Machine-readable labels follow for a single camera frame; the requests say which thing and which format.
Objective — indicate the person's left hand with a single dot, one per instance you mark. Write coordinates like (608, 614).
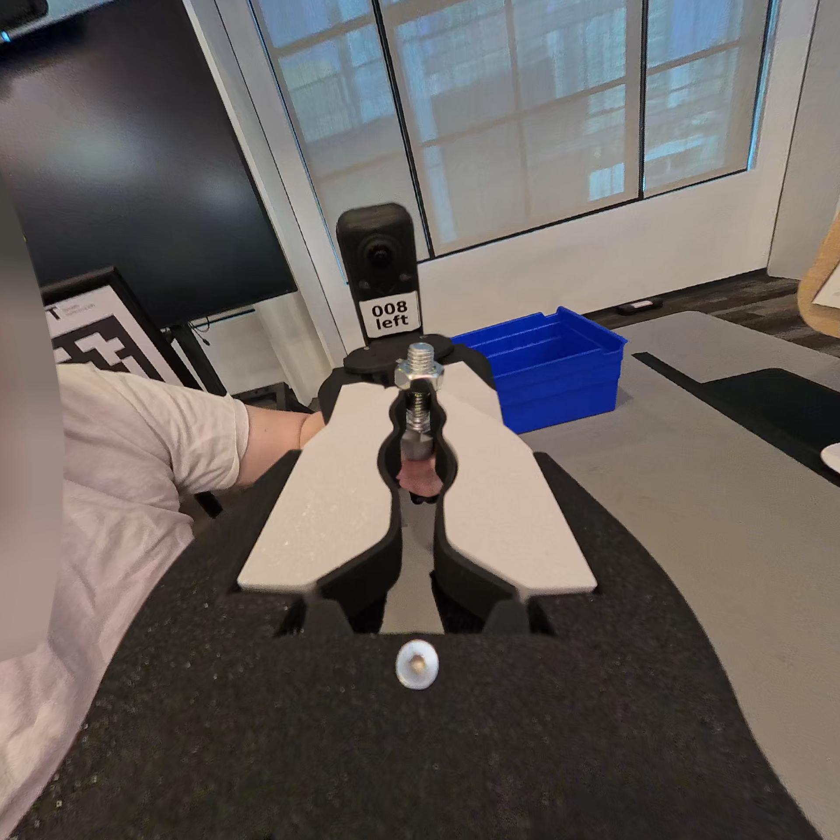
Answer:
(418, 478)

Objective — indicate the large black monitor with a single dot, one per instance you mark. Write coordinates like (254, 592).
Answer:
(131, 164)

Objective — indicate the black chair armrest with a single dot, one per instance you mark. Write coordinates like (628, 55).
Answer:
(208, 504)

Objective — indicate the black white marker poster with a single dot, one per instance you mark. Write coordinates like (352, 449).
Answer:
(98, 308)

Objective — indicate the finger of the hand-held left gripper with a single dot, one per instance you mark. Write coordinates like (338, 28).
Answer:
(469, 390)
(358, 400)

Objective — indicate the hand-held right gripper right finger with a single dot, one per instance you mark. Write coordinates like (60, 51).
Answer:
(512, 525)

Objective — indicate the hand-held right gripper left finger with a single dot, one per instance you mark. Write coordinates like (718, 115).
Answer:
(315, 525)

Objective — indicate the wooden board document stand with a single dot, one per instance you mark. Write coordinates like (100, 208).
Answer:
(808, 315)

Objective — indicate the person's left forearm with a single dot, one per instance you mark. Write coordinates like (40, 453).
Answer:
(275, 439)

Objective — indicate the small black floor box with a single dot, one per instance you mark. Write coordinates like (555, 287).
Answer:
(640, 305)

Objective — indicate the large steel nut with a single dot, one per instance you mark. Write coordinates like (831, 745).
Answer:
(420, 376)

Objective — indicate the printed instruction poster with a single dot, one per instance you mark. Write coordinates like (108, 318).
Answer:
(830, 285)

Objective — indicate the blue plastic bin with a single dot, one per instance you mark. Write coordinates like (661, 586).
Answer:
(558, 394)

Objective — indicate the large window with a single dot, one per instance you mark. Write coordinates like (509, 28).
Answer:
(525, 98)

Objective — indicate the large steel bolt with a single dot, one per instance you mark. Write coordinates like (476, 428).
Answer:
(420, 354)

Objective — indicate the black video bar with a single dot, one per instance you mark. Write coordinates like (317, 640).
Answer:
(19, 16)

